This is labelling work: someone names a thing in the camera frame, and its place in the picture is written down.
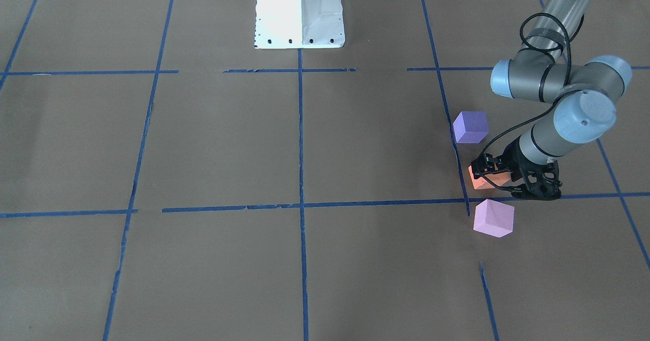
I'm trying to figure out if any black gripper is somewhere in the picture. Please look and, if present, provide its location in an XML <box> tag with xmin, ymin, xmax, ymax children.
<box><xmin>471</xmin><ymin>139</ymin><xmax>563</xmax><ymax>201</ymax></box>

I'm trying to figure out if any orange foam cube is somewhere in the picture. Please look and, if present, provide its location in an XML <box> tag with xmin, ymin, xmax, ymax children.
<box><xmin>468</xmin><ymin>166</ymin><xmax>510</xmax><ymax>190</ymax></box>

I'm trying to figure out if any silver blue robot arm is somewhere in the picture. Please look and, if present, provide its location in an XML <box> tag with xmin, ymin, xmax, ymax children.
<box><xmin>473</xmin><ymin>0</ymin><xmax>632</xmax><ymax>201</ymax></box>

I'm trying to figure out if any pink foam cube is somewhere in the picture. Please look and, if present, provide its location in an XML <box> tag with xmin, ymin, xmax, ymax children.
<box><xmin>473</xmin><ymin>199</ymin><xmax>515</xmax><ymax>238</ymax></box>

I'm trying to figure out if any purple foam cube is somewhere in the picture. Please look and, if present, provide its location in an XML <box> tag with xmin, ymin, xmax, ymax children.
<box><xmin>452</xmin><ymin>110</ymin><xmax>490</xmax><ymax>144</ymax></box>

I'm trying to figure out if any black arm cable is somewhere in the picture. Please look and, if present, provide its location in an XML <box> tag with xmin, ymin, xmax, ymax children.
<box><xmin>477</xmin><ymin>13</ymin><xmax>584</xmax><ymax>192</ymax></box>

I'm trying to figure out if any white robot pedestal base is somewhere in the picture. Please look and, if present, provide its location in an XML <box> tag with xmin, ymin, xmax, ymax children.
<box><xmin>254</xmin><ymin>0</ymin><xmax>346</xmax><ymax>49</ymax></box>

